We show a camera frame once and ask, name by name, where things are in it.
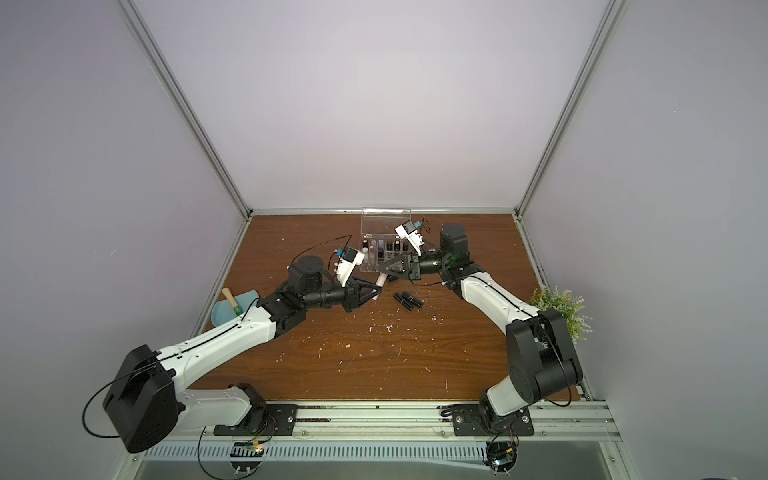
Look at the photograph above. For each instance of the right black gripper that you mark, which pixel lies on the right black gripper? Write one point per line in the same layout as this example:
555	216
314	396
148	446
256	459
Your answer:
409	265

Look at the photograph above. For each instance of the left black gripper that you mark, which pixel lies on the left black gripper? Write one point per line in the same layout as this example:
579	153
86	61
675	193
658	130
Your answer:
349	295

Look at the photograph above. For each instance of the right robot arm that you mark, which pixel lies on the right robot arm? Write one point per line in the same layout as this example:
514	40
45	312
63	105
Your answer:
541	356

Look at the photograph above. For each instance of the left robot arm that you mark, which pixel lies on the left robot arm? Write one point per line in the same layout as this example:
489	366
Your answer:
152	395

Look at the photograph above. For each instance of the clear acrylic lipstick organizer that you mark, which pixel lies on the clear acrylic lipstick organizer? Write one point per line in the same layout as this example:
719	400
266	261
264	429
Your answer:
379	223

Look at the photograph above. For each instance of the teal dustpan tray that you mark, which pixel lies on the teal dustpan tray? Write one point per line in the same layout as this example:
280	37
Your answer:
223	311

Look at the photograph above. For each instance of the green artificial plant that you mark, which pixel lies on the green artificial plant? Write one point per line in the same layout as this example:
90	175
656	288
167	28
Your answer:
569	305

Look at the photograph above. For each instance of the left controller board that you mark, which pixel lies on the left controller board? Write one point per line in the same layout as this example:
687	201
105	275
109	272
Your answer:
245	458

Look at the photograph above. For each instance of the controller board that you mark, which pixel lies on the controller board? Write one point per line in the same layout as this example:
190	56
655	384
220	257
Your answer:
245	458
501	457

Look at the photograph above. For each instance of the right controller board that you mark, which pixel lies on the right controller board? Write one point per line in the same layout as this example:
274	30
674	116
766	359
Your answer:
501	457

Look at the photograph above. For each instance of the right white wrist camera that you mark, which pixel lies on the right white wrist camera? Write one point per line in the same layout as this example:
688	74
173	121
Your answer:
411	232

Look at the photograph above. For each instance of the green rake wooden handle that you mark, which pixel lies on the green rake wooden handle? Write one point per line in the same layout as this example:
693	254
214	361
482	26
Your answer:
230	298

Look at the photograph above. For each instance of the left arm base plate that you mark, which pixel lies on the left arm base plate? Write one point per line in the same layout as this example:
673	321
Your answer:
269	420

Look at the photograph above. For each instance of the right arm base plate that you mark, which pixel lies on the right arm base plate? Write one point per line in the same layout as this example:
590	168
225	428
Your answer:
477	419

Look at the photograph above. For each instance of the aluminium front rail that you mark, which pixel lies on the aluminium front rail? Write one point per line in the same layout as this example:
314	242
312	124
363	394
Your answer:
582	420

